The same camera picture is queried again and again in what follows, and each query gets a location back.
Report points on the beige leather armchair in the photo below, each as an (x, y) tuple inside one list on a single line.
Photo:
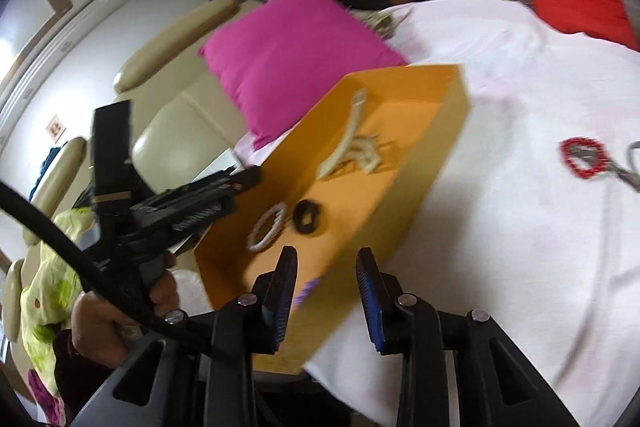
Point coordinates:
[(170, 142)]

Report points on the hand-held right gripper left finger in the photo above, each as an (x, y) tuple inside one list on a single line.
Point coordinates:
[(280, 294)]

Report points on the white towel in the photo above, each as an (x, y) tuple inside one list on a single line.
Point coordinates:
[(500, 257)]

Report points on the metal wristwatch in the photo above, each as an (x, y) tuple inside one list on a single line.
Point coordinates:
[(625, 174)]

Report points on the person's left hand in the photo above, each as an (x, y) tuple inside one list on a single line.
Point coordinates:
[(100, 332)]

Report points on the small wall picture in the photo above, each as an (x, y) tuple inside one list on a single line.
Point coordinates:
[(55, 127)]

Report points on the pink pillow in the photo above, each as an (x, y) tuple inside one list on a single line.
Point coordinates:
[(290, 57)]

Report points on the orange cardboard box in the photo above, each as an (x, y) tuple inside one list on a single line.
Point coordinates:
[(400, 117)]

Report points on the beige hair claw clip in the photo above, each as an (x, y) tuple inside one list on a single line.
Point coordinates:
[(345, 142)]

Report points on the blue cloth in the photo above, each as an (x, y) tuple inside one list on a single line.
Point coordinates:
[(50, 162)]

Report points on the person's left forearm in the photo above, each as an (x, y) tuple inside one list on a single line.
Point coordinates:
[(75, 377)]

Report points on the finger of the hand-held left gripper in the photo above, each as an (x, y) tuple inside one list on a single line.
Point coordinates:
[(220, 184), (205, 214)]

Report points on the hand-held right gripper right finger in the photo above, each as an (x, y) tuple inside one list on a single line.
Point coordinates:
[(370, 307)]

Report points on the green floral cloth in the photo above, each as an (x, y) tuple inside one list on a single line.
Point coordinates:
[(45, 307)]

